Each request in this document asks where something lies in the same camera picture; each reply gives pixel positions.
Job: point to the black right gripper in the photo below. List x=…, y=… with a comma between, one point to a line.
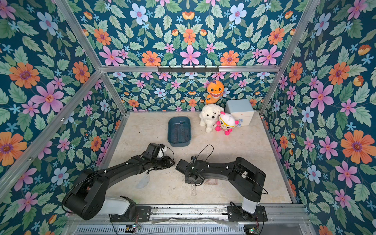
x=182, y=166

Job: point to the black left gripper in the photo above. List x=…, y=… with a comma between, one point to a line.
x=167, y=163

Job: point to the small pink triangle ruler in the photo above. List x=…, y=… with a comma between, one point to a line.
x=211, y=182

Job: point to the clear short ruler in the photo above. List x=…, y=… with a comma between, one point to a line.
x=193, y=190

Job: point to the teal plastic storage box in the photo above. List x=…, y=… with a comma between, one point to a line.
x=182, y=120

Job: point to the clear stencil ruler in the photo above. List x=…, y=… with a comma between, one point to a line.
x=183, y=133

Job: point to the pink set square triangle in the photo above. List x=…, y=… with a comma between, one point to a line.
x=187, y=133

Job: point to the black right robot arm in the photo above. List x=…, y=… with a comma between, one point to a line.
x=245, y=177

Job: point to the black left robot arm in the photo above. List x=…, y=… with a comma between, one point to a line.
x=87, y=196

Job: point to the clear protractor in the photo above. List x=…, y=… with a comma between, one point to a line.
x=143, y=182

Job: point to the pink white doll plush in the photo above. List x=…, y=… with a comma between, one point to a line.
x=226, y=123

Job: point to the white dog plush toy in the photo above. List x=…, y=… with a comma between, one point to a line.
x=209, y=116

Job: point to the light blue small cabinet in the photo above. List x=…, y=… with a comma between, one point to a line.
x=241, y=110

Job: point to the orange dinosaur plush toy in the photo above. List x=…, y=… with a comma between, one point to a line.
x=215, y=90

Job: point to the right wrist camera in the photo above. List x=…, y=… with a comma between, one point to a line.
x=193, y=159

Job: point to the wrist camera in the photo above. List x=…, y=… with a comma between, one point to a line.
x=193, y=159
x=154, y=151

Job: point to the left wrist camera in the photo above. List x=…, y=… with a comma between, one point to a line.
x=154, y=151

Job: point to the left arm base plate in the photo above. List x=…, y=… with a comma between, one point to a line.
x=134, y=214

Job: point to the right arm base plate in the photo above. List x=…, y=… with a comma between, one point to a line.
x=237, y=214

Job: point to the black hook rail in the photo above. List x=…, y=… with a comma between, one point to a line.
x=183, y=69

